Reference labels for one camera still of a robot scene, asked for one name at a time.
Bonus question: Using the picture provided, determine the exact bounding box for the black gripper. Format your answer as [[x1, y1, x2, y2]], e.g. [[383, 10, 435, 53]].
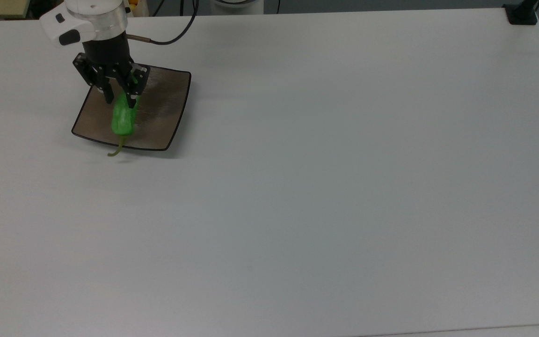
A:
[[73, 34, 151, 110]]

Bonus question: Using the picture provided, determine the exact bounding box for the green chili pepper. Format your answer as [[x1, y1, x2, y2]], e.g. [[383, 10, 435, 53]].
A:
[[107, 92, 142, 158]]

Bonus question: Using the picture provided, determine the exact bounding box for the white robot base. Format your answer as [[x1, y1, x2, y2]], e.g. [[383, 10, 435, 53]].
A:
[[210, 0, 265, 15]]

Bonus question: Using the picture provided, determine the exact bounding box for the brown square ceramic plate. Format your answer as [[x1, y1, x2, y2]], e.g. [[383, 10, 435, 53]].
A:
[[71, 64, 192, 152]]

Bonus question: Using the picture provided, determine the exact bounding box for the black table clamp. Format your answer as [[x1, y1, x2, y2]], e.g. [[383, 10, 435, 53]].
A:
[[503, 0, 539, 26]]

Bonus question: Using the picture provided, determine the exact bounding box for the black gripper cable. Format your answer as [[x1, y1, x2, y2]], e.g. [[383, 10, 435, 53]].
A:
[[126, 0, 200, 46]]

